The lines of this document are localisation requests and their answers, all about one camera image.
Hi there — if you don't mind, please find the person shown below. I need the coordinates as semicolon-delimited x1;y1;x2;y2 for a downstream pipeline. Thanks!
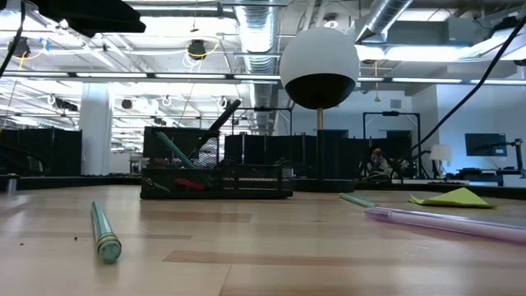
365;146;394;180

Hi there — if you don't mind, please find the black partition wall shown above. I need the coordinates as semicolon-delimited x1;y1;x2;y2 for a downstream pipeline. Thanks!
0;127;83;178
224;130;413;181

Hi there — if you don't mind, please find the silver ventilation duct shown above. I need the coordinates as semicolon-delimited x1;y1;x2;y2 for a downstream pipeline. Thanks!
355;0;414;42
233;0;281;135

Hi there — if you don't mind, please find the black aluminium table frame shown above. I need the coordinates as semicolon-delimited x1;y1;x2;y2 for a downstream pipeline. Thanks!
0;174;526;201

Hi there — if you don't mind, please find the teal pen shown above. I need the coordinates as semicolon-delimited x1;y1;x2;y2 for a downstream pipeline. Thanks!
155;131;199;171

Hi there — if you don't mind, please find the red pen in organizer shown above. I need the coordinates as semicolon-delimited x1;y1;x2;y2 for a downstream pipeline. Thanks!
173;177;206;192

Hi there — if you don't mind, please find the purple pen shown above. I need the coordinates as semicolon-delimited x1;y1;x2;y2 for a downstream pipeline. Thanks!
363;206;526;246

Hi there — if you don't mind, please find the silver metal post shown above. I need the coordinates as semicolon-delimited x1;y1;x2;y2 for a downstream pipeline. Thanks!
5;173;20;195

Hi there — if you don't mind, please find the black cable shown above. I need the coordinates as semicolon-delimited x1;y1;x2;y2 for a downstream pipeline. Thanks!
392;14;526;169
0;0;27;79

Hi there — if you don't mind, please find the white shade table lamp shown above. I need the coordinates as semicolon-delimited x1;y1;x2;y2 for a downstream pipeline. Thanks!
428;143;454;173

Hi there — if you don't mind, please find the black metal stand frame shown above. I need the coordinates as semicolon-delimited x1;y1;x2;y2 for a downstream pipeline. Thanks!
362;110;422;180

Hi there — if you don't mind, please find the white globe lamp black base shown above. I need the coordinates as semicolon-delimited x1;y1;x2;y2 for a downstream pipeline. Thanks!
279;26;361;193

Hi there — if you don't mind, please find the dark office desk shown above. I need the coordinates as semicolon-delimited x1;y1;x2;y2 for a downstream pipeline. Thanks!
455;166;526;187

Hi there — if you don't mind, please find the dark wall monitor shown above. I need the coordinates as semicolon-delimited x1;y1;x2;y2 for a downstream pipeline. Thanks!
464;132;508;158

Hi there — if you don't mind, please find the black mesh desk organizer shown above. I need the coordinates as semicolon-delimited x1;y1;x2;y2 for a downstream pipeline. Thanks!
140;126;294;201

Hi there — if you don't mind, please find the white building pillar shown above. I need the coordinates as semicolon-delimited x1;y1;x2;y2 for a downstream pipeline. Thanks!
78;83;114;177

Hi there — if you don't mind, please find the green sticky note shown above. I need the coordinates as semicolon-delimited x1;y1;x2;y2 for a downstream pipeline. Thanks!
408;187;498;210

